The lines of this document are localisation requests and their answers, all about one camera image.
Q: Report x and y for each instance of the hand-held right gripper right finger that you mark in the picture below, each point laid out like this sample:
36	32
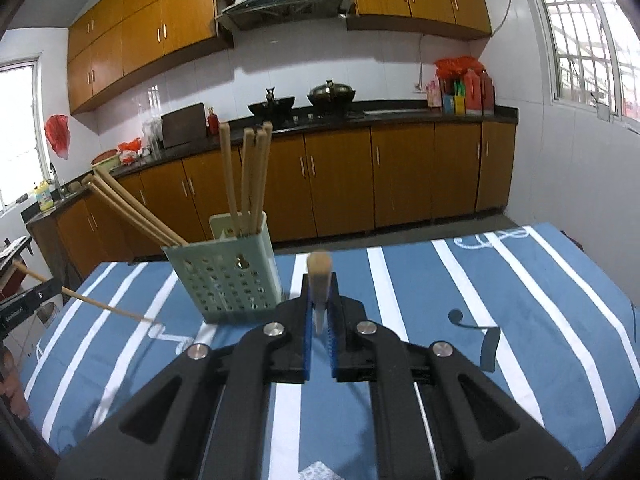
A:
400	410

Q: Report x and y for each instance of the yellow dish soap bottle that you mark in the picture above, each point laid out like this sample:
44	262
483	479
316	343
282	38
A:
44	197

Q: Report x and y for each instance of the dark cutting board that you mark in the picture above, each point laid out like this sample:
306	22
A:
184	125

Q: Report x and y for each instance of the clear glass jars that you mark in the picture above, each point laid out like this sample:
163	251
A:
152	132

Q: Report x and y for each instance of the black wok with lid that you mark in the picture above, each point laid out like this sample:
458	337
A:
331	94

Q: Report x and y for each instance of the black countertop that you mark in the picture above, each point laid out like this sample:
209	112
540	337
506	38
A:
400	116

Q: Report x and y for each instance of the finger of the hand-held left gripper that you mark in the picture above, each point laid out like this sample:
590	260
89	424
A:
47	292

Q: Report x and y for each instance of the metal faucet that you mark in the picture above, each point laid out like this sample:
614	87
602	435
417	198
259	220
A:
55	180

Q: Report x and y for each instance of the blue striped tablecloth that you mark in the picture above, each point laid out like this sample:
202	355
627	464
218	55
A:
500	310

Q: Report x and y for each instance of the green perforated utensil holder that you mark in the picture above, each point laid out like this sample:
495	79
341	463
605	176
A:
220	280

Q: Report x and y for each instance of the gas stove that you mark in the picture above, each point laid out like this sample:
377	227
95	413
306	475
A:
315	117

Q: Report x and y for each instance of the red boxes and bottles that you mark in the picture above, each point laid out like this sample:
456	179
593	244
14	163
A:
462	92

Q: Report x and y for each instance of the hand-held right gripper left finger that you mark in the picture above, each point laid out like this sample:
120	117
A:
240	410

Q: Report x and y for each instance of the large barred window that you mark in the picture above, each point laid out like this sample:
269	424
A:
585	35

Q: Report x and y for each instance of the red-rimmed basket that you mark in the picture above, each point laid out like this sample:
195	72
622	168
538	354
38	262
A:
106	158

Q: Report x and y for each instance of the red cup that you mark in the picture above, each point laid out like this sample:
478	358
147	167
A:
213	122

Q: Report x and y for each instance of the long wooden lower cabinets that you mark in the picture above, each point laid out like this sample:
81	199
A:
400	175

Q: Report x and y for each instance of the wall power outlet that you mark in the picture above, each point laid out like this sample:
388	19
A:
419	87

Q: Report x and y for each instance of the small side window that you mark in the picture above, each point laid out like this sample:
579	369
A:
17	135

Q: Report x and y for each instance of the crumpled red bags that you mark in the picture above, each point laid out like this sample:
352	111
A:
130	149

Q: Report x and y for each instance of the hanging red plastic bag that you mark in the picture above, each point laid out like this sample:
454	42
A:
56	135

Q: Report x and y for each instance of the person's left hand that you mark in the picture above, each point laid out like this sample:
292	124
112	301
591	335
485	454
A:
11	380

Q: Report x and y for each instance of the short wooden lower cabinets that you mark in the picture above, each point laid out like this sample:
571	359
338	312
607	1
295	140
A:
80	230

